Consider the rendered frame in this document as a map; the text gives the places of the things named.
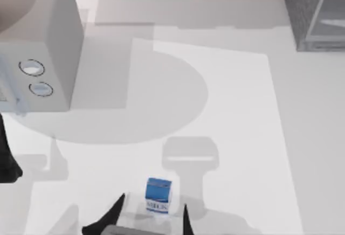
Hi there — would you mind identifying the blue and white carton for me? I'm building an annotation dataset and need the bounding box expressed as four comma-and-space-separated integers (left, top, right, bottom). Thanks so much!
144, 176, 174, 216

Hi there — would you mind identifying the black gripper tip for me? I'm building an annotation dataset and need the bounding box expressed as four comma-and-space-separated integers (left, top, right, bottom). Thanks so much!
0, 113, 24, 185

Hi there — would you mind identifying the small microwave knob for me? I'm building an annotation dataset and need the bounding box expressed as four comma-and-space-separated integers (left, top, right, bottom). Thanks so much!
28, 81, 54, 98

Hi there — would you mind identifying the large microwave knob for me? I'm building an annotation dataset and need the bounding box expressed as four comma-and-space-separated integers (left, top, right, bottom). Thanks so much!
18, 59, 46, 78

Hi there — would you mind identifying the pale microwave oven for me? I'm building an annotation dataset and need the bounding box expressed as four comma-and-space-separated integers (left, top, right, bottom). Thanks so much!
0, 0, 85, 116

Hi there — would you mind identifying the grey cabinet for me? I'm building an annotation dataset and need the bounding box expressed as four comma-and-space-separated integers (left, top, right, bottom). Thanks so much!
279, 0, 345, 53

